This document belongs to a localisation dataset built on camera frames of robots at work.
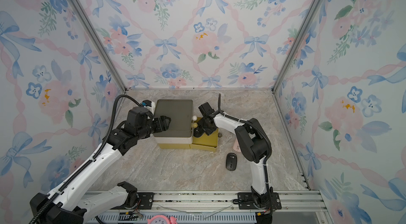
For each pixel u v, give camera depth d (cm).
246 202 74
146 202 73
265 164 55
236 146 90
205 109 80
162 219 67
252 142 52
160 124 66
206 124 83
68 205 40
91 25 86
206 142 91
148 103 67
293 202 76
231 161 84
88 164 44
